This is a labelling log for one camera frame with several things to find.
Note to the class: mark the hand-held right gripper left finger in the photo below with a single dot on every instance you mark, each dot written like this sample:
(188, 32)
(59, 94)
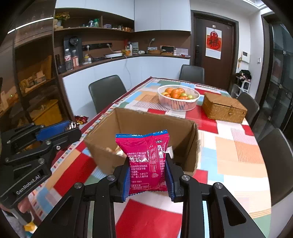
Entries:
(126, 183)

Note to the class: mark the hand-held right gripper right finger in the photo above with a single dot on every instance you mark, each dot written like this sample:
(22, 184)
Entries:
(170, 183)

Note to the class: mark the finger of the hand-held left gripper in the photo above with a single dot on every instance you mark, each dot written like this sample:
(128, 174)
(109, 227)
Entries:
(66, 138)
(52, 131)

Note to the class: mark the red shiny snack packet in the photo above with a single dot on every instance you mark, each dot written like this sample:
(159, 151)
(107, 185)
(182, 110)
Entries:
(82, 119)

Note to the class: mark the magenta snack packet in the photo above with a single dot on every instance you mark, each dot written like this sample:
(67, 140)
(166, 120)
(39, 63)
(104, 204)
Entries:
(146, 160)

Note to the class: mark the brown cardboard box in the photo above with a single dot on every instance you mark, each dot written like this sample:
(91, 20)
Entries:
(137, 123)

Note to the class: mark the person's left hand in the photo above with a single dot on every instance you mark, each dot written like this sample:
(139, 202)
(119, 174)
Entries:
(24, 206)

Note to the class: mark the yellow storage bin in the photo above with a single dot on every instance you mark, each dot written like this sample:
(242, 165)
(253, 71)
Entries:
(47, 113)

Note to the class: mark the grey dining chair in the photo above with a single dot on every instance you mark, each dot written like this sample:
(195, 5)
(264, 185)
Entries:
(278, 160)
(248, 107)
(106, 91)

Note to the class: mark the black bottle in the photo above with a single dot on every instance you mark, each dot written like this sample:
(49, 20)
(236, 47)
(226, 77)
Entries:
(58, 65)

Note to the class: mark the dark wooden shelf unit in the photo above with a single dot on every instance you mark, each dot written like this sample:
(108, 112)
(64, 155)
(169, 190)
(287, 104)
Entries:
(20, 68)

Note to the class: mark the clear water bottle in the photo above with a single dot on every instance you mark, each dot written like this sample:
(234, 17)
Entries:
(75, 59)
(68, 60)

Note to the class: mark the white plastic fruit basket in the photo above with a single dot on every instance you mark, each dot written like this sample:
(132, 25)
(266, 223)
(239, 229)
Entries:
(178, 103)

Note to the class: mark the black water dispenser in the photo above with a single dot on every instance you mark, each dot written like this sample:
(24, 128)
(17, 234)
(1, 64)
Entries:
(72, 45)

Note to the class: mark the pile of orange fruit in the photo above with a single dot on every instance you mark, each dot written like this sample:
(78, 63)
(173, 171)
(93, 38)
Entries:
(176, 93)

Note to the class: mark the woven wicker box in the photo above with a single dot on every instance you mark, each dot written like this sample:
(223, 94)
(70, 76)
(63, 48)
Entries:
(223, 107)

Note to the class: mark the white tray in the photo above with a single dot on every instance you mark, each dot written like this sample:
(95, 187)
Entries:
(113, 55)

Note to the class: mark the black power strip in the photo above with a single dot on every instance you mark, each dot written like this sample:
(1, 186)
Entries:
(98, 45)

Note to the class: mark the white counter cabinet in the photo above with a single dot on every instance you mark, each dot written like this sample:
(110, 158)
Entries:
(142, 71)

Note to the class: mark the grey chair back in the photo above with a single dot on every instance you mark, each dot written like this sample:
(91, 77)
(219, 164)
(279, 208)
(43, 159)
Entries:
(191, 73)

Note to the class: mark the yellow flower vase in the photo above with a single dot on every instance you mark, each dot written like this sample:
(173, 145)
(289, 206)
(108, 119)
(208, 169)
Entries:
(61, 18)

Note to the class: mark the white storage rack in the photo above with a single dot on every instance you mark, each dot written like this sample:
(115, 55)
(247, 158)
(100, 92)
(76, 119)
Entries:
(240, 88)

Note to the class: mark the small wicker basket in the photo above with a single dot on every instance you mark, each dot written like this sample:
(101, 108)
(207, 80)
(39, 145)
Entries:
(154, 52)

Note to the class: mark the white desk lamp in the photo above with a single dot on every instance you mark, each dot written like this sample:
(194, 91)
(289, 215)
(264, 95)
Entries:
(151, 43)

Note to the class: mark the black door lock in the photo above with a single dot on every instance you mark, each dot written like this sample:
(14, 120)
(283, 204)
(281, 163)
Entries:
(197, 53)

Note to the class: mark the black tablet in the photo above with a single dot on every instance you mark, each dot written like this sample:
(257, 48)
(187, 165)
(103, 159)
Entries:
(167, 49)

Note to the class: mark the white intercom panel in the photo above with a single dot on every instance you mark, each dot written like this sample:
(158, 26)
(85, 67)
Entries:
(246, 56)

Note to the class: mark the white upper cabinets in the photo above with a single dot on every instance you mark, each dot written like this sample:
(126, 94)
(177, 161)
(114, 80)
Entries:
(148, 16)

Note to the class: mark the brown door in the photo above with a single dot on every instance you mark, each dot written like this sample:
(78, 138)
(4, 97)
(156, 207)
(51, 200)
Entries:
(229, 45)

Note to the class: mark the dark glass sliding door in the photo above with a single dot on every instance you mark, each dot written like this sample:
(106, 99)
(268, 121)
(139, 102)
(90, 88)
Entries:
(279, 68)

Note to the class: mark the red wall calendar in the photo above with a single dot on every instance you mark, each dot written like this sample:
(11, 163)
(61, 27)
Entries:
(213, 43)

